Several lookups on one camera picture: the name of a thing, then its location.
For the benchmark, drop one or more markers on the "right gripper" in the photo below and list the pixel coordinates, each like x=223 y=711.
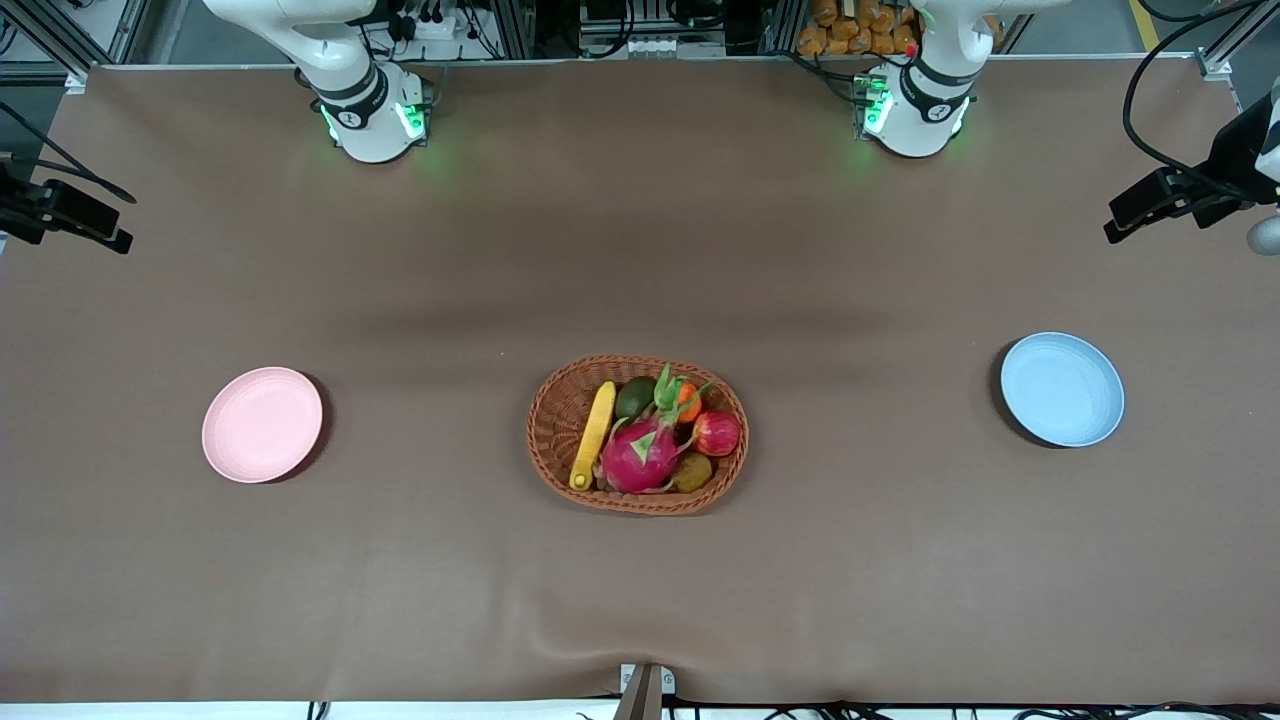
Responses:
x=22 y=205

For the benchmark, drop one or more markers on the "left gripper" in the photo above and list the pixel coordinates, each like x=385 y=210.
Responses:
x=1232 y=148

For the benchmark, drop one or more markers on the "red apple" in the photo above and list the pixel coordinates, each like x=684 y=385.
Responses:
x=718 y=434

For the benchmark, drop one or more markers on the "yellow banana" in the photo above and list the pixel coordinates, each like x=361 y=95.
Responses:
x=595 y=430

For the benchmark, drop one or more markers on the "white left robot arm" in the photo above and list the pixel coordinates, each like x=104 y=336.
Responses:
x=915 y=125

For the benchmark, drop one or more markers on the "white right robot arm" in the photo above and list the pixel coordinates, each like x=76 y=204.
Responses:
x=370 y=130

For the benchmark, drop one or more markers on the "light blue round plate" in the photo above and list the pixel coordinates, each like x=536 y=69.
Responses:
x=1062 y=390

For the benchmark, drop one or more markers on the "pink round plate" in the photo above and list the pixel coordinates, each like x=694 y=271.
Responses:
x=262 y=425

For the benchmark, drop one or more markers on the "bag of orange fruits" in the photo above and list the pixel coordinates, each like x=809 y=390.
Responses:
x=850 y=30

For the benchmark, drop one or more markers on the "white power strip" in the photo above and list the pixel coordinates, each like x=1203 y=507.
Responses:
x=430 y=25

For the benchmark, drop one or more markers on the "orange tangerine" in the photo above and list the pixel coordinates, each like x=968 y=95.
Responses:
x=690 y=405

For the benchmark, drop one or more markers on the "brown wicker basket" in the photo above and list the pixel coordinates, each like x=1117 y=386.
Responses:
x=560 y=430

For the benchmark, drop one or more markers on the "grey control box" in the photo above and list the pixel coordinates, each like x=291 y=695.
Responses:
x=650 y=30

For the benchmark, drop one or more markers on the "brown kiwi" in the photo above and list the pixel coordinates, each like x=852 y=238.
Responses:
x=692 y=473

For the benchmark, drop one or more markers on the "green avocado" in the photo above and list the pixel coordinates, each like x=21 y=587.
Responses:
x=634 y=398

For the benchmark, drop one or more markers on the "pink dragon fruit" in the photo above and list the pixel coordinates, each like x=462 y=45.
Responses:
x=640 y=455

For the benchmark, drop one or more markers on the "aluminium frame profile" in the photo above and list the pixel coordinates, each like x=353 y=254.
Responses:
x=50 y=40
x=783 y=25
x=512 y=25
x=1225 y=55

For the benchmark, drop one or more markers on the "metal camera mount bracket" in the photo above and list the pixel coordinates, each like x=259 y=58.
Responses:
x=647 y=690

